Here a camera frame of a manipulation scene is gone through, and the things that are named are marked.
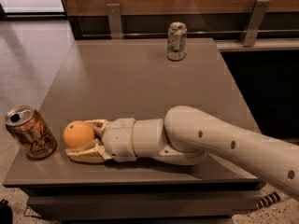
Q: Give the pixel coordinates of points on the orange fruit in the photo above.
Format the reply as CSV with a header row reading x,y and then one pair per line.
x,y
77,134

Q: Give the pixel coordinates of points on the right metal wall bracket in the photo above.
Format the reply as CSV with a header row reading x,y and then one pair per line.
x,y
250,33

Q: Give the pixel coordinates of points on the black object bottom left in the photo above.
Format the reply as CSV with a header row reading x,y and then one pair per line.
x,y
6,216

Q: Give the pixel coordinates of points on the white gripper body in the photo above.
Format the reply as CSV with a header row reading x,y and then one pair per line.
x,y
119,138

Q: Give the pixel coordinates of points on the green white 7up can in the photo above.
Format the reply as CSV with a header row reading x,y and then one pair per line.
x,y
176,41

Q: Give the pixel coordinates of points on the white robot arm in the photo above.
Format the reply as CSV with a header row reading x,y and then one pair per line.
x,y
183,137

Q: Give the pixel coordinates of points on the grey table drawer front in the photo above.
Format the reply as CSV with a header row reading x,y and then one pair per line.
x,y
159,205

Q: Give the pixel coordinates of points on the left metal wall bracket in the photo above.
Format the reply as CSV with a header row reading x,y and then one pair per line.
x,y
114,20

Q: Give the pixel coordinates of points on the metal wall bracket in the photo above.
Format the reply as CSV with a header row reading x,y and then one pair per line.
x,y
250,33
114,20

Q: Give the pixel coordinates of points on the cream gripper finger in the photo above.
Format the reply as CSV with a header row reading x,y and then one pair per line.
x,y
98,126
93,152

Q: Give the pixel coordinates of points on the orange gold soda can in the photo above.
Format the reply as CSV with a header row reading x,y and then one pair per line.
x,y
29,129

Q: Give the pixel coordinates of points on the grey side shelf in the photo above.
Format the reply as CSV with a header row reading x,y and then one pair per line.
x,y
269,44

